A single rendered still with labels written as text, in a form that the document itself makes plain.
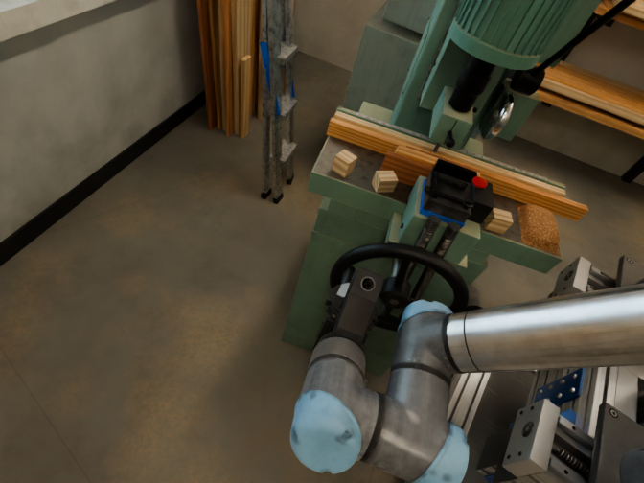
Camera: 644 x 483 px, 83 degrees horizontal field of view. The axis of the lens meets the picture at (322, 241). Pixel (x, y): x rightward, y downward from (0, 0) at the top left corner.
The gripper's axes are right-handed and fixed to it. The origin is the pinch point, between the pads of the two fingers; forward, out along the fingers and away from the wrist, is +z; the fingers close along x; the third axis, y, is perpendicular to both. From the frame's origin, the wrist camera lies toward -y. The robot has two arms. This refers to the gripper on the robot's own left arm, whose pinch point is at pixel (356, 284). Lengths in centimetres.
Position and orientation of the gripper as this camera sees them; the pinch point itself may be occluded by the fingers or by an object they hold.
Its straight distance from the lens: 70.1
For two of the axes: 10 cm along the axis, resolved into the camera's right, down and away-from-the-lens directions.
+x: 9.2, 3.8, -0.3
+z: 1.6, -3.2, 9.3
